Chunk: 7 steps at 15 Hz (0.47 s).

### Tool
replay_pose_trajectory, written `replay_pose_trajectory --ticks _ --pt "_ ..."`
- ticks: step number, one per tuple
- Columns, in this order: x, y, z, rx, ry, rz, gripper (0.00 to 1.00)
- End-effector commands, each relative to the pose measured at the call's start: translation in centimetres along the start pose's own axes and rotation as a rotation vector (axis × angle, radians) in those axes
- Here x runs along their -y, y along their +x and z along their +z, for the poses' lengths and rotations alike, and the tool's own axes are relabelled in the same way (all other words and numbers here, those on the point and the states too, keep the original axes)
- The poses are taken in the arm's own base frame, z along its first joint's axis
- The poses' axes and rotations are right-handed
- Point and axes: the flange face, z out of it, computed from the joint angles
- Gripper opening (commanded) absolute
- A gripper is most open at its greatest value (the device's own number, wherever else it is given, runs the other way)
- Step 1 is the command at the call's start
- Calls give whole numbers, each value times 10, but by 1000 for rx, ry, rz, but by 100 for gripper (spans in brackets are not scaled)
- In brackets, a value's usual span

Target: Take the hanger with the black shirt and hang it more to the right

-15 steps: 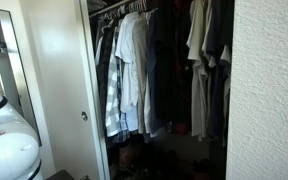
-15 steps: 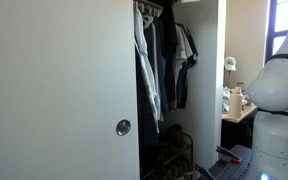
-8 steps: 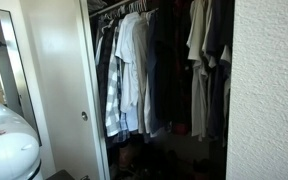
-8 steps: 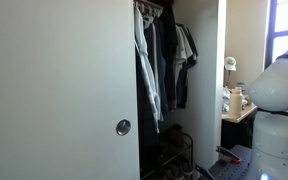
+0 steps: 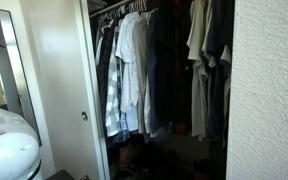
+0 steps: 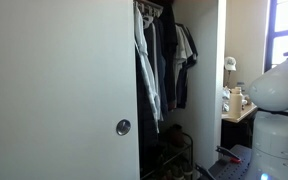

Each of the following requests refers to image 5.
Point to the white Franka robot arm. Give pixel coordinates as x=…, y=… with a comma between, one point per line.
x=10, y=146

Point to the navy floral shirt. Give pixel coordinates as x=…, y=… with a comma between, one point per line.
x=152, y=83

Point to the cream hanging shirt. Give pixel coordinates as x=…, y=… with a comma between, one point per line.
x=141, y=66

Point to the white button shirt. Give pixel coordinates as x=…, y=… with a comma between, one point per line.
x=128, y=66

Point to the grey white plaid shirt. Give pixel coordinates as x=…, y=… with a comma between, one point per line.
x=112, y=100

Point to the blue plaid shirt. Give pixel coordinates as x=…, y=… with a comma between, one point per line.
x=124, y=128

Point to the red plaid shirt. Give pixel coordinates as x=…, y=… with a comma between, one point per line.
x=181, y=128

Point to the beige polo shirt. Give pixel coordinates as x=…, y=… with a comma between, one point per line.
x=198, y=83

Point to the dark hanging shirt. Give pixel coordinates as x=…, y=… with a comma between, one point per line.
x=217, y=66

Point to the round metal door pull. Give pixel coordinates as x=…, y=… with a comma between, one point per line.
x=84, y=115

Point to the brown boot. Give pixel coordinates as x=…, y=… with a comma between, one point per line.
x=125, y=156

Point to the white sliding closet door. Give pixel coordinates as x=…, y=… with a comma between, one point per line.
x=62, y=100

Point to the metal closet rod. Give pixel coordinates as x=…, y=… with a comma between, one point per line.
x=110, y=7

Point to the small dark table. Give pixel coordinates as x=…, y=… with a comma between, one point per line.
x=60, y=175

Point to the tall framed mirror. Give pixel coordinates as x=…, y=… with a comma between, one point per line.
x=15, y=66

